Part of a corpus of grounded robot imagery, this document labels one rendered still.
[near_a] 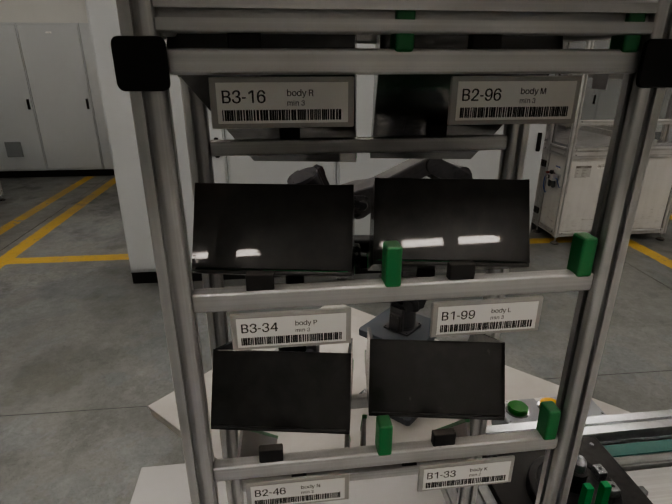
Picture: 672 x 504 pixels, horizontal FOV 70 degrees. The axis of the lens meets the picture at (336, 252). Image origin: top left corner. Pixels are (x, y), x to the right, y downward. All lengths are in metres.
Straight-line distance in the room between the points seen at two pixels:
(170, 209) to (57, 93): 7.86
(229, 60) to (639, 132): 0.28
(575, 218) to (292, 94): 4.81
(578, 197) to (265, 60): 4.76
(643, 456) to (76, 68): 7.76
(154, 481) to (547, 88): 0.97
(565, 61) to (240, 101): 0.21
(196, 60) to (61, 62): 7.81
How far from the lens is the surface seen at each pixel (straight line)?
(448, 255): 0.42
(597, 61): 0.38
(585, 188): 5.02
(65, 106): 8.16
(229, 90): 0.31
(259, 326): 0.36
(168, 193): 0.33
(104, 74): 3.72
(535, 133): 4.04
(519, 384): 1.35
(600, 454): 1.05
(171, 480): 1.09
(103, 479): 2.43
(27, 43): 8.27
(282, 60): 0.31
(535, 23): 0.35
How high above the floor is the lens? 1.62
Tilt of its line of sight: 22 degrees down
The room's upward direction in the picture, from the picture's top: straight up
